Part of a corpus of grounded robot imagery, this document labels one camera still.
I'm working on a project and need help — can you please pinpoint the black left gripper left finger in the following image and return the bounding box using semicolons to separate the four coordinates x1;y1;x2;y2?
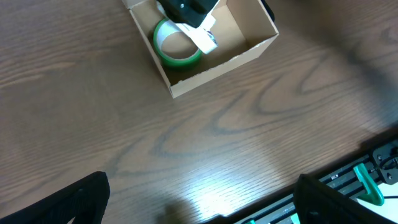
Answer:
1;171;110;224

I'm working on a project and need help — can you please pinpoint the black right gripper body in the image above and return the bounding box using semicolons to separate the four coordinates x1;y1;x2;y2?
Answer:
158;0;218;28

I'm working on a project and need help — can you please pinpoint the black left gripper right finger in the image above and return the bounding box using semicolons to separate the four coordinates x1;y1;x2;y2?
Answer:
294;174;394;224

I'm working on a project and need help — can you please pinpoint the white tape roll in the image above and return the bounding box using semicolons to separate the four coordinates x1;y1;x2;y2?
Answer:
155;1;218;54

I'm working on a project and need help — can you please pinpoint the green tape roll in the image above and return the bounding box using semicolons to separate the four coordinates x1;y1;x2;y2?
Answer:
152;19;202;70

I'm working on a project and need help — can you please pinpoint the cardboard box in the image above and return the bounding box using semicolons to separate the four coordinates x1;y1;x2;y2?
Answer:
124;0;279;98

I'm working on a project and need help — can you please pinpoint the green clamp handle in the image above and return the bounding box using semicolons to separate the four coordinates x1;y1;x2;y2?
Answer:
353;163;385;206

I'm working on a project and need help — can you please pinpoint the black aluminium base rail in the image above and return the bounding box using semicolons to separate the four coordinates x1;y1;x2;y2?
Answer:
210;127;397;224

